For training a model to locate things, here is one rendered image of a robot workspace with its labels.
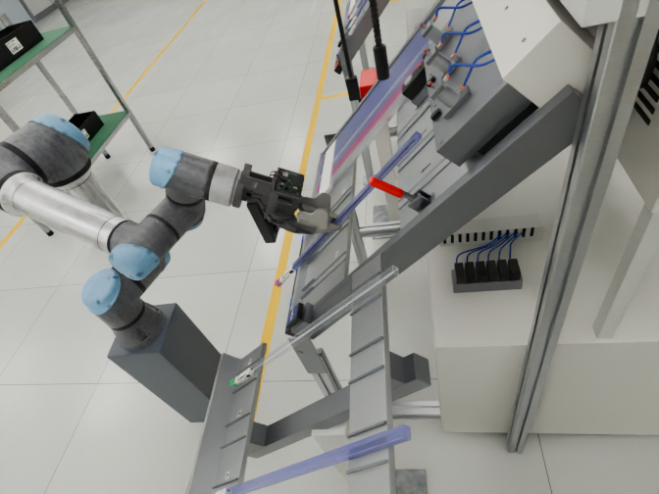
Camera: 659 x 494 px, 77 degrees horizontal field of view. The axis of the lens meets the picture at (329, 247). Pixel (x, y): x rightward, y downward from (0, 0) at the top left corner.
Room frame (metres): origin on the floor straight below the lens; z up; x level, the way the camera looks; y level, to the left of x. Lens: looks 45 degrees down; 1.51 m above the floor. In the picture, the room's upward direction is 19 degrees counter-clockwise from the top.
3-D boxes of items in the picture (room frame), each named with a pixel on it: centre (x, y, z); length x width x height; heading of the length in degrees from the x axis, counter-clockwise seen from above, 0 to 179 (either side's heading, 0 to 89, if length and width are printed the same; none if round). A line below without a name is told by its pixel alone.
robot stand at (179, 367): (0.88, 0.64, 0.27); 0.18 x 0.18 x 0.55; 74
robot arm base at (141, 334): (0.88, 0.64, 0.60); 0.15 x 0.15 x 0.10
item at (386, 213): (1.52, -0.37, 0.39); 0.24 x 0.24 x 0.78; 71
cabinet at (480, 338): (0.69, -0.57, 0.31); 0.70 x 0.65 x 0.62; 161
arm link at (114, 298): (0.88, 0.63, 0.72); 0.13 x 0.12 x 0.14; 140
